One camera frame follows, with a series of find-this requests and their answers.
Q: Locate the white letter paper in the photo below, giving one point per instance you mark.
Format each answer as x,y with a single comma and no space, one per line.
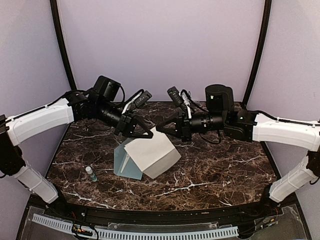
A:
125,161

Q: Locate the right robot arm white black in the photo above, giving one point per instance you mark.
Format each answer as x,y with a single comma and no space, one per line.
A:
248,126

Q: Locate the black frame post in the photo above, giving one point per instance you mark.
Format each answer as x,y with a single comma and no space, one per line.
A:
259,51
61,44

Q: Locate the left black frame post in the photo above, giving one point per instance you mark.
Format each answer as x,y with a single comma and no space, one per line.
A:
61,44

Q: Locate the small glue stick bottle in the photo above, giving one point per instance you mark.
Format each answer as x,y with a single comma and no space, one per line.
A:
91,173

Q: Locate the white paper sheet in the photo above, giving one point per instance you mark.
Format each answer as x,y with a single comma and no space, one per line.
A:
153,156

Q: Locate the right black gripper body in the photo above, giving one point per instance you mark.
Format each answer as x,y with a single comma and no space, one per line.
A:
186,132

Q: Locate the white slotted cable duct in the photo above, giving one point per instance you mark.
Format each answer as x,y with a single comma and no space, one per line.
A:
121,231

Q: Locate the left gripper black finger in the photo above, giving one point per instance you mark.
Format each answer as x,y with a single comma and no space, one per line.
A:
133,135
139,126

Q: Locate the black front table rail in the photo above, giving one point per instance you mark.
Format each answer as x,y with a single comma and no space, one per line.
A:
242,214

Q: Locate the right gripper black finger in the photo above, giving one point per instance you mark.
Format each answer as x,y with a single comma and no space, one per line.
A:
170,125
173,133

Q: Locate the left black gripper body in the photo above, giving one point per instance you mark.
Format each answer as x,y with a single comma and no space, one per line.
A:
124,123

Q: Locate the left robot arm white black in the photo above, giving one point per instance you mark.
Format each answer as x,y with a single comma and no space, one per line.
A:
73,106

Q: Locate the right black frame post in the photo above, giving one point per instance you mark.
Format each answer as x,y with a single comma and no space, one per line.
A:
259,51

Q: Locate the light blue envelope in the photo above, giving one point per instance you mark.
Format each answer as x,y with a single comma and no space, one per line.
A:
131,171

